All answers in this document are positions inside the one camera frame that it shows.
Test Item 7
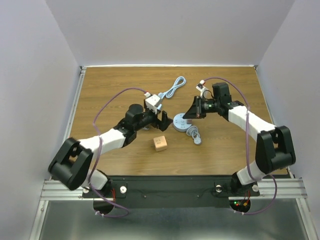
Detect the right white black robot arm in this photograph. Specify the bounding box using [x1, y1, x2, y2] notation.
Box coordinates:
[183, 80, 296, 195]

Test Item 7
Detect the light blue power cord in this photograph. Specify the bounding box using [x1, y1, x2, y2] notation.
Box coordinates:
[157, 76, 188, 101]

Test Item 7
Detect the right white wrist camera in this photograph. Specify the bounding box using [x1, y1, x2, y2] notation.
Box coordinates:
[195, 80, 208, 98]

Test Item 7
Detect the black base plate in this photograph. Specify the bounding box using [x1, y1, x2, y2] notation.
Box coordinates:
[82, 175, 261, 210]

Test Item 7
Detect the aluminium rail frame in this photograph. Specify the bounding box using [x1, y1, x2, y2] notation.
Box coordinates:
[30, 66, 310, 240]

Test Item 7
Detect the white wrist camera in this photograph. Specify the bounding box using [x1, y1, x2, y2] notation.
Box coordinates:
[144, 92, 163, 115]
[195, 80, 208, 98]

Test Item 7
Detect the orange cube socket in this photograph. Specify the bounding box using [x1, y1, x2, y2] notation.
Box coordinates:
[153, 135, 168, 152]

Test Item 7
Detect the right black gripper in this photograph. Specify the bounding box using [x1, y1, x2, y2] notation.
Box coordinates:
[181, 95, 220, 119]

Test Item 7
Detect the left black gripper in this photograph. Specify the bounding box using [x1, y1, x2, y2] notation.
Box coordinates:
[134, 99, 172, 132]

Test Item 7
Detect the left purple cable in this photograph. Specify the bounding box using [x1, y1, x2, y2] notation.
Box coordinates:
[87, 87, 151, 218]

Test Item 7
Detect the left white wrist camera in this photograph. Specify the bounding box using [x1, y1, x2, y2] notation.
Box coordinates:
[144, 92, 163, 115]

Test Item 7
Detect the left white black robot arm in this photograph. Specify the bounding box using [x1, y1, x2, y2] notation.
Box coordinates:
[48, 104, 173, 197]

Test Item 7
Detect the round light blue socket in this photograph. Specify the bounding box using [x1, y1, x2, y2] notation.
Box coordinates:
[172, 113, 192, 132]

